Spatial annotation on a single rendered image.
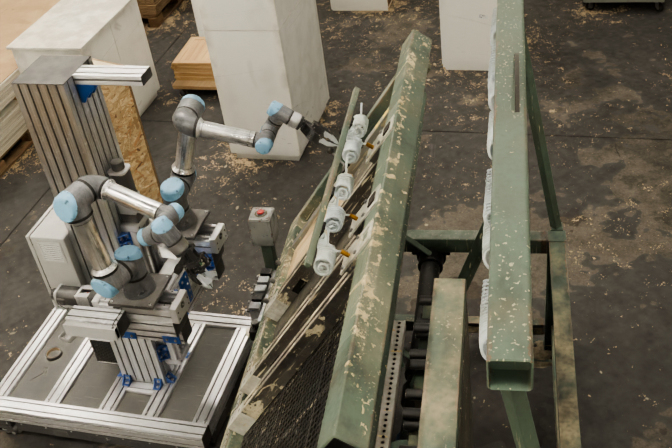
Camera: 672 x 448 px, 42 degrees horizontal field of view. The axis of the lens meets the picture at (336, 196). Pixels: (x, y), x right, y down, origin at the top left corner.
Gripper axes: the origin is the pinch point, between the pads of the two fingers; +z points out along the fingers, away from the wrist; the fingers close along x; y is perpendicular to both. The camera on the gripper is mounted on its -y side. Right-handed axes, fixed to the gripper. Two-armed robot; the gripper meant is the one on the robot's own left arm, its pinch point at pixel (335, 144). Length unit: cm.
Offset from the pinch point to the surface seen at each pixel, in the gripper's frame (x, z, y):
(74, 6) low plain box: 77, -189, 330
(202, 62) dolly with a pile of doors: 71, -79, 348
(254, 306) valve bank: 87, 4, -12
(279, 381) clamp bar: 63, 9, -112
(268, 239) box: 69, 0, 30
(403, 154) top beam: -30, 7, -97
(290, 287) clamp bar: 55, 7, -48
